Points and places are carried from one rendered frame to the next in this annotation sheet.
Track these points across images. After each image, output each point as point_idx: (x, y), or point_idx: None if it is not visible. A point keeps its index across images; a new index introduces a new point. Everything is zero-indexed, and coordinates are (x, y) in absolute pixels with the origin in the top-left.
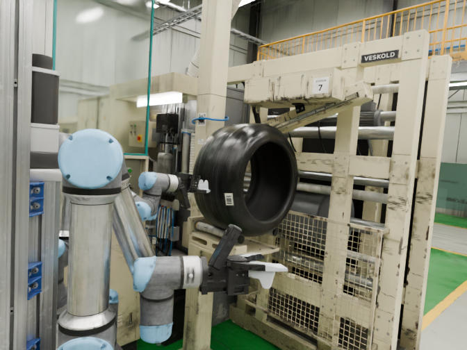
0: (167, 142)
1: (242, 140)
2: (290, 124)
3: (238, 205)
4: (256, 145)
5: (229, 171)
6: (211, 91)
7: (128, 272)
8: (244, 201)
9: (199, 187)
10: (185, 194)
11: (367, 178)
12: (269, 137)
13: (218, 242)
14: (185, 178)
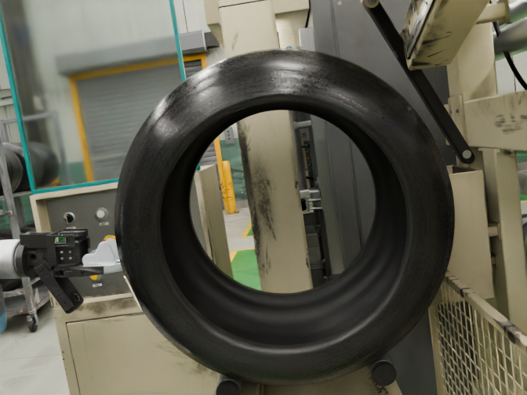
0: None
1: (149, 125)
2: (430, 12)
3: (161, 309)
4: (184, 131)
5: (119, 217)
6: (219, 0)
7: (203, 392)
8: (176, 295)
9: (85, 262)
10: (52, 281)
11: None
12: (240, 95)
13: (216, 382)
14: (41, 244)
